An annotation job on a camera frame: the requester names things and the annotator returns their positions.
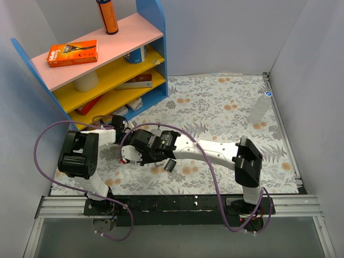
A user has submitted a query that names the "black battery cover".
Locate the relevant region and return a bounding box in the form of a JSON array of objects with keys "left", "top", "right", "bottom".
[{"left": 164, "top": 159, "right": 176, "bottom": 173}]

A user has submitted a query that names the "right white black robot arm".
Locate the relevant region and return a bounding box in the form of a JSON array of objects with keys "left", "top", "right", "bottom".
[{"left": 121, "top": 130, "right": 263, "bottom": 214}]

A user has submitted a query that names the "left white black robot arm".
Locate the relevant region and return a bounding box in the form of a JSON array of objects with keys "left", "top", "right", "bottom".
[{"left": 58, "top": 115, "right": 131, "bottom": 215}]

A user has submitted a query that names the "small white box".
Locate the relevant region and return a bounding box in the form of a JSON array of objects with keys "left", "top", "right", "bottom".
[{"left": 126, "top": 97, "right": 143, "bottom": 111}]

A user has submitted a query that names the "red box lower shelf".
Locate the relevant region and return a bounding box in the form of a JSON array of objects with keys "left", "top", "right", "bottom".
[{"left": 74, "top": 95, "right": 102, "bottom": 116}]

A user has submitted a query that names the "red white flat box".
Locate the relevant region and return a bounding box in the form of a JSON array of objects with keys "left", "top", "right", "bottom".
[{"left": 114, "top": 73, "right": 153, "bottom": 90}]

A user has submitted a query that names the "blue pink yellow shelf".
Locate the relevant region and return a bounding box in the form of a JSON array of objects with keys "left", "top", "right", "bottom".
[{"left": 11, "top": 1, "right": 168, "bottom": 130}]

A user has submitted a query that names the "white paper roll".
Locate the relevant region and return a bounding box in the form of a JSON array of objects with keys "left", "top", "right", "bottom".
[{"left": 72, "top": 71, "right": 99, "bottom": 92}]

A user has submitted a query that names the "blue white can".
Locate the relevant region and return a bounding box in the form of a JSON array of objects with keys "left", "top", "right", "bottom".
[{"left": 123, "top": 46, "right": 146, "bottom": 64}]

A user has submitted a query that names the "floral table mat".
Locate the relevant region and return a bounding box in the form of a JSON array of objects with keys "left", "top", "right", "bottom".
[{"left": 97, "top": 76, "right": 298, "bottom": 195}]

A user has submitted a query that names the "orange razor box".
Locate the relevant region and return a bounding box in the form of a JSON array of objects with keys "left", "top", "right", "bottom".
[{"left": 46, "top": 40, "right": 98, "bottom": 68}]

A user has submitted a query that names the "orange cylindrical bottle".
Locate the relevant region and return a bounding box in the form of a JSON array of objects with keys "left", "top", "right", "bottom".
[{"left": 96, "top": 0, "right": 119, "bottom": 35}]

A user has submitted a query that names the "clear plastic bottle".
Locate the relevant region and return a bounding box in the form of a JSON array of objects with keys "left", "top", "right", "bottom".
[{"left": 248, "top": 91, "right": 273, "bottom": 124}]

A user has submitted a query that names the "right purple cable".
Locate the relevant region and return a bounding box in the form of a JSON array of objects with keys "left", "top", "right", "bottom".
[{"left": 119, "top": 123, "right": 274, "bottom": 233}]

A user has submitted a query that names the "purple cable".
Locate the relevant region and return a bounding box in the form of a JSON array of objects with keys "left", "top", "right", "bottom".
[
  {"left": 119, "top": 123, "right": 274, "bottom": 233},
  {"left": 33, "top": 115, "right": 134, "bottom": 241}
]

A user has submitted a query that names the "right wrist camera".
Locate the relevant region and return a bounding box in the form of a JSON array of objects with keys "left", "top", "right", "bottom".
[{"left": 121, "top": 145, "right": 142, "bottom": 164}]

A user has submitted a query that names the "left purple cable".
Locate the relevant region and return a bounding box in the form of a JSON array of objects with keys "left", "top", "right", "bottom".
[{"left": 33, "top": 115, "right": 134, "bottom": 241}]

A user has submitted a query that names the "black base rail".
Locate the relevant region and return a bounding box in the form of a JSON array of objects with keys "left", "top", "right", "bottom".
[{"left": 83, "top": 195, "right": 276, "bottom": 230}]

